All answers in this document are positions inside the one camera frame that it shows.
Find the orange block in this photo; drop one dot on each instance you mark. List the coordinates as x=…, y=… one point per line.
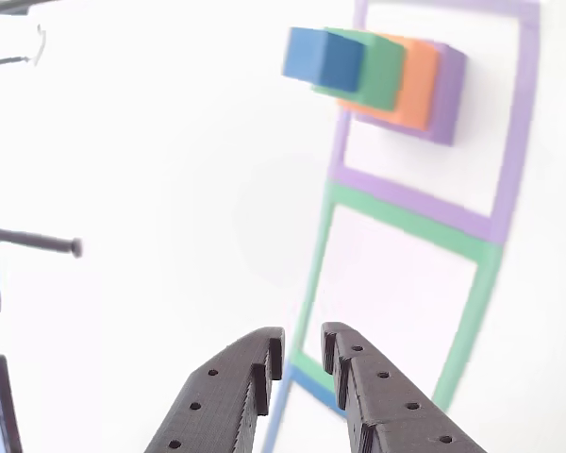
x=417, y=89

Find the large purple block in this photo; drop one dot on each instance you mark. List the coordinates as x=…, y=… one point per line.
x=450, y=94

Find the green block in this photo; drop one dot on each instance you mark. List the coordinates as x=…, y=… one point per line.
x=382, y=75

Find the small blue cube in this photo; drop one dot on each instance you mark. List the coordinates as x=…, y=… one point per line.
x=321, y=59

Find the black framed screen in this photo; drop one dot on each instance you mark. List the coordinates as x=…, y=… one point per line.
x=2, y=406

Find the black tripod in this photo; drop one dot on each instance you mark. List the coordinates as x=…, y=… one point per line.
x=28, y=238

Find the blue tape square frame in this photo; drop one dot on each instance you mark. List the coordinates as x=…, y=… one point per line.
x=306, y=380

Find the green tape square frame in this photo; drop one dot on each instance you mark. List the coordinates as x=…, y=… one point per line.
x=405, y=222

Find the purple tape square frame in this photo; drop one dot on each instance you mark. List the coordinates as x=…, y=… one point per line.
x=523, y=118

